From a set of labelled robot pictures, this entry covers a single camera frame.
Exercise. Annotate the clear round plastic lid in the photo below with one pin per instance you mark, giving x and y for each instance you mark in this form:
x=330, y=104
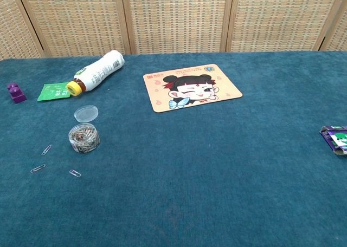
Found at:
x=86, y=113

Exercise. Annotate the clear jar of paper clips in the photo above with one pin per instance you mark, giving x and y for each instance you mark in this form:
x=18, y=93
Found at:
x=84, y=138

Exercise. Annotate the orange cartoon girl mouse pad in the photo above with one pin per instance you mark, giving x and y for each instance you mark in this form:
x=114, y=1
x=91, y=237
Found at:
x=195, y=90

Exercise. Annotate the white bottle with yellow cap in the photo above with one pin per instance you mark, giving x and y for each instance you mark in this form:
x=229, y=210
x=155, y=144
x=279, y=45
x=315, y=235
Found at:
x=103, y=67

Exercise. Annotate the woven folding screen panel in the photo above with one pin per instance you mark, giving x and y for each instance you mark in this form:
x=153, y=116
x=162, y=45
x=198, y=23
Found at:
x=76, y=19
x=13, y=27
x=279, y=19
x=339, y=38
x=176, y=19

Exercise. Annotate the silver paper clip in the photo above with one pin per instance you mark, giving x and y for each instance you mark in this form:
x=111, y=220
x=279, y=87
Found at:
x=38, y=168
x=46, y=150
x=75, y=173

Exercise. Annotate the green sachet packet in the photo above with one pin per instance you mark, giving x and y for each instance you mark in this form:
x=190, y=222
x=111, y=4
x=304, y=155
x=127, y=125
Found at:
x=52, y=92

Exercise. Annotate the purple toy building block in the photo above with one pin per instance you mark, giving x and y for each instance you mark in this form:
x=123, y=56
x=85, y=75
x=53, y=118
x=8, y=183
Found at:
x=16, y=94

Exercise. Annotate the flattened purple milk carton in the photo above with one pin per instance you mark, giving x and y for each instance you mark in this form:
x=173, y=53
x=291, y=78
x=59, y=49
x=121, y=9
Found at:
x=337, y=140

